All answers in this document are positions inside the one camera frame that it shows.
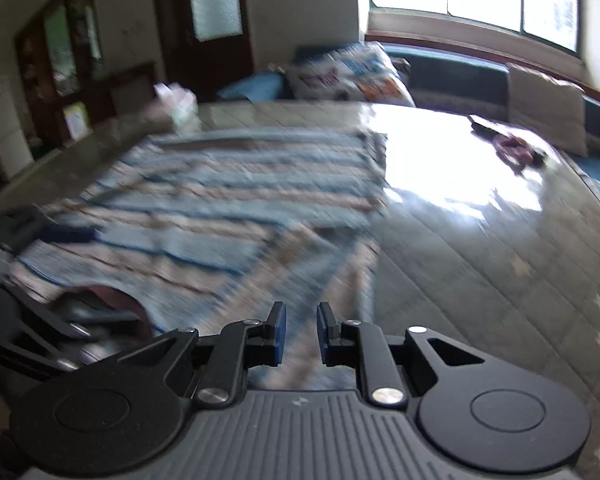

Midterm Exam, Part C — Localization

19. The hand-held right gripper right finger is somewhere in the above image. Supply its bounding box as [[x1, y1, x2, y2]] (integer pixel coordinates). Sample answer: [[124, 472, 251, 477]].
[[316, 301, 486, 406]]

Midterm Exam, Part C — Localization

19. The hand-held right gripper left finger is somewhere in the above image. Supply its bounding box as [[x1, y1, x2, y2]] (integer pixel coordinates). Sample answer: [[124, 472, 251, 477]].
[[115, 301, 287, 407]]

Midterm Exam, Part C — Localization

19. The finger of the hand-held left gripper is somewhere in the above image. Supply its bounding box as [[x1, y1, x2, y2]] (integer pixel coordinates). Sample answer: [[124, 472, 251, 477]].
[[0, 287, 146, 376], [0, 205, 101, 257]]

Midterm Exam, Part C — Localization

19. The striped blue beige towel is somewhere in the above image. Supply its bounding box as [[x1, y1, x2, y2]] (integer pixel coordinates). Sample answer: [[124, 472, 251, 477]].
[[7, 127, 388, 392]]

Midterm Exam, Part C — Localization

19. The white fridge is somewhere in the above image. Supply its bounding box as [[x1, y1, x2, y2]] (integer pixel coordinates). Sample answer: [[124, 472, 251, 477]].
[[0, 75, 33, 181]]

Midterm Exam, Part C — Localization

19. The dark wooden cabinet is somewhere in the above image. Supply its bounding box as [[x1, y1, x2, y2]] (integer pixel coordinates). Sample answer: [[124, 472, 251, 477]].
[[12, 0, 161, 148]]

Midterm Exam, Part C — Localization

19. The tissue box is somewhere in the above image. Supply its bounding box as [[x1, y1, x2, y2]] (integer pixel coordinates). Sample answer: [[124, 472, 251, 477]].
[[152, 82, 199, 128]]

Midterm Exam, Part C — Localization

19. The dark wooden door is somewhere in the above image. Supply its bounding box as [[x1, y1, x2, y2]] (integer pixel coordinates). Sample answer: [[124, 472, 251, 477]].
[[150, 0, 256, 103]]

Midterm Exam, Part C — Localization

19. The blue cushion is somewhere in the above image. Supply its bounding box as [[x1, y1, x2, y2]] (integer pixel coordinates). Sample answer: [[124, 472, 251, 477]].
[[216, 72, 286, 103]]

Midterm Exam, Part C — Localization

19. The printed colourful pillow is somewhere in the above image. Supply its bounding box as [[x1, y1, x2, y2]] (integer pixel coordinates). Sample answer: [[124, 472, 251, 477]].
[[285, 42, 416, 108]]

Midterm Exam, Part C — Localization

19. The dark remote control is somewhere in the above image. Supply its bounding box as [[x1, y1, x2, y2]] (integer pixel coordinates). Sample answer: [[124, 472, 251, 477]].
[[467, 114, 506, 136]]

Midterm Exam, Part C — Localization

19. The small pink object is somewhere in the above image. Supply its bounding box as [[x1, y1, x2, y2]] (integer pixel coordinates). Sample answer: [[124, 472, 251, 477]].
[[495, 132, 548, 171]]

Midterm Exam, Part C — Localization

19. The teal sofa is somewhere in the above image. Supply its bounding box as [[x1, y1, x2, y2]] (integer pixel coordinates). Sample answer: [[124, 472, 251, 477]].
[[295, 42, 600, 201]]

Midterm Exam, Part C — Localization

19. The beige pillow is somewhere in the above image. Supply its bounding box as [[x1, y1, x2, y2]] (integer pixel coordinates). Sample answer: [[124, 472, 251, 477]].
[[506, 62, 588, 158]]

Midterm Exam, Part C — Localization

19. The yellow picture frame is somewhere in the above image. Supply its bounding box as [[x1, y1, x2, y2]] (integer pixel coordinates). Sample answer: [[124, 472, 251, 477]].
[[62, 101, 91, 141]]

